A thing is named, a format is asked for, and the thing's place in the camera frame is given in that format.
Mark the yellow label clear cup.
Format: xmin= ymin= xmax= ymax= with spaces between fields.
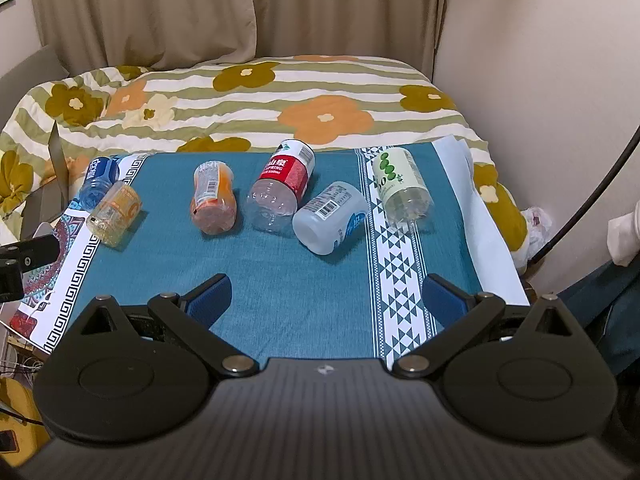
xmin=87 ymin=181 xmax=142 ymax=247

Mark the orange label bottle cup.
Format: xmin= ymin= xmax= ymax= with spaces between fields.
xmin=190 ymin=160 xmax=236 ymax=236

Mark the green label bottle cup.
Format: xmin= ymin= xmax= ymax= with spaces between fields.
xmin=372 ymin=146 xmax=433 ymax=224

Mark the beige curtain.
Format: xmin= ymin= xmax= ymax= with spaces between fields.
xmin=32 ymin=0 xmax=446 ymax=74

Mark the grey headboard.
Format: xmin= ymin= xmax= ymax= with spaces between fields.
xmin=0 ymin=46 xmax=70 ymax=127

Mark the white translucent bottle cup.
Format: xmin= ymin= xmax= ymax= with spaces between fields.
xmin=292 ymin=181 xmax=369 ymax=256

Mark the teal patterned table cloth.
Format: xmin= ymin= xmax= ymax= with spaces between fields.
xmin=1 ymin=136 xmax=527 ymax=362

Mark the blue label bottle cup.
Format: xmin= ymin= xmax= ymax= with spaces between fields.
xmin=78 ymin=156 xmax=119 ymax=211

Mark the floral striped duvet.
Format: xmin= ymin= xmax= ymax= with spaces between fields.
xmin=1 ymin=55 xmax=529 ymax=266

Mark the red label bottle cup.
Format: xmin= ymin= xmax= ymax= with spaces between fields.
xmin=246 ymin=139 xmax=316 ymax=236

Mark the grey laptop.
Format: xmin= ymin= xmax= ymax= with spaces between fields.
xmin=19 ymin=120 xmax=76 ymax=241

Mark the black cable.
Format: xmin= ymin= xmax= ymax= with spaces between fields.
xmin=527 ymin=123 xmax=640 ymax=267

